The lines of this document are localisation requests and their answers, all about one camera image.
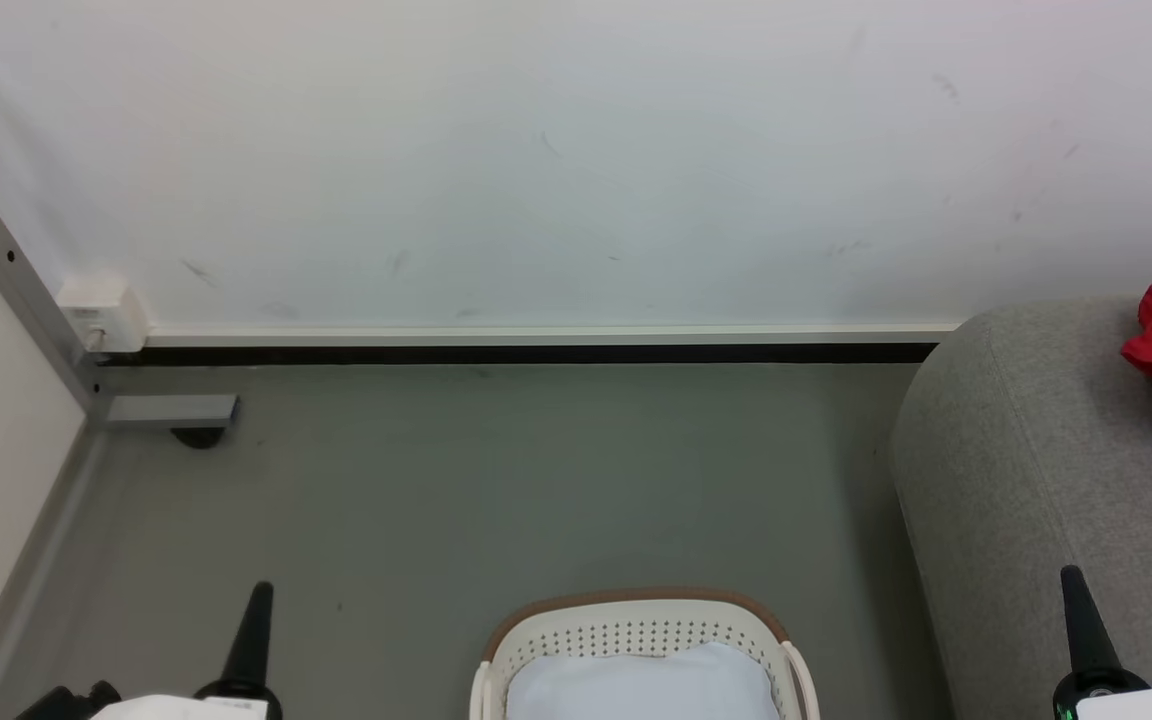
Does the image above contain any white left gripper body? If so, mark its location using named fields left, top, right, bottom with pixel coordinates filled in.
left=91, top=695, right=269, bottom=720

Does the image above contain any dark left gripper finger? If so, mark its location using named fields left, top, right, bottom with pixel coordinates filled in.
left=196, top=582, right=284, bottom=720

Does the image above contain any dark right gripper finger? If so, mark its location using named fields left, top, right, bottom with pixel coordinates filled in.
left=1053, top=565, right=1152, bottom=720

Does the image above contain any white laundry basket brown rim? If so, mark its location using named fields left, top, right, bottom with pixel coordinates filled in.
left=469, top=588, right=822, bottom=720

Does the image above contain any grey fabric sofa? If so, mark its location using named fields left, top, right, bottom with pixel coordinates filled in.
left=890, top=295, right=1152, bottom=720

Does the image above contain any white black skirting board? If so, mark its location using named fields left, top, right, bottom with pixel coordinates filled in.
left=99, top=321, right=961, bottom=367

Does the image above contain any white wall socket box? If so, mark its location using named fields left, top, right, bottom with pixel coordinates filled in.
left=55, top=277, right=150, bottom=354

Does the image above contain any grey metal frame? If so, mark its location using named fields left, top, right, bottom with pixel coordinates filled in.
left=0, top=212, right=240, bottom=433

